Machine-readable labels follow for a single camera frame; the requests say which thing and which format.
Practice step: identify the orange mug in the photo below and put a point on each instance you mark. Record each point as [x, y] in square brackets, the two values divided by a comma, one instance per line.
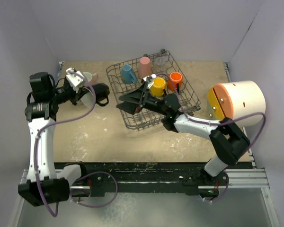
[175, 81]

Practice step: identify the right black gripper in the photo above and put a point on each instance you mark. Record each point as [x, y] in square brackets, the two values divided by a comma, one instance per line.
[139, 96]

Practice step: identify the pink tumbler cup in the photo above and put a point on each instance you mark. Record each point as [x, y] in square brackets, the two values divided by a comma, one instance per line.
[144, 68]

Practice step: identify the black mug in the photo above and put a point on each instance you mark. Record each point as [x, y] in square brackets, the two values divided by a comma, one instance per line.
[102, 92]

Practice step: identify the white cat mug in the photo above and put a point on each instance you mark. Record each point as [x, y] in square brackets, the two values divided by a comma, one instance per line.
[87, 99]

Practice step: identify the clear glass cup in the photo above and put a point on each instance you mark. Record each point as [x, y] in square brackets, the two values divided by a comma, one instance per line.
[160, 61]

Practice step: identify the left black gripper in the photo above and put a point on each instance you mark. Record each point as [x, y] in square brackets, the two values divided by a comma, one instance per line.
[75, 96]

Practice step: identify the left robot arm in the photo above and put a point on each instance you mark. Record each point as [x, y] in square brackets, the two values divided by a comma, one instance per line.
[41, 142]

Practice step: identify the white cylinder container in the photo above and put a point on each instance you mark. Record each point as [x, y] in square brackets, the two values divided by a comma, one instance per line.
[246, 97]

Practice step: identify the orange and yellow lid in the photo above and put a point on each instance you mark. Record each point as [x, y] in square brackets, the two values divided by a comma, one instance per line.
[220, 102]

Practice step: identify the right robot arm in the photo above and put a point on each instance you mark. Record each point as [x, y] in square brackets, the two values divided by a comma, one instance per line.
[228, 140]

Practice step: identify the aluminium frame rail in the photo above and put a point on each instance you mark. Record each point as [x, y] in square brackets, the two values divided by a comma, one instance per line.
[234, 178]

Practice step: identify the yellow mug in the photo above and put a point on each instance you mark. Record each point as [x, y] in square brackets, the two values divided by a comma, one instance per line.
[158, 89]

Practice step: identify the grey wire dish rack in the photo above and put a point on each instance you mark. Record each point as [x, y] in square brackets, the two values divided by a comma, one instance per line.
[145, 118]

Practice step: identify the pink mug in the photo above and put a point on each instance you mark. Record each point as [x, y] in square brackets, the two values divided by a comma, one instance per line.
[91, 77]

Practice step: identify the blue mug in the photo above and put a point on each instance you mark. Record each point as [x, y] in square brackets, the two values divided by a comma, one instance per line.
[127, 75]

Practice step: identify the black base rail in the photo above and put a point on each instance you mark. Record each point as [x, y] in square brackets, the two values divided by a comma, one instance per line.
[98, 178]

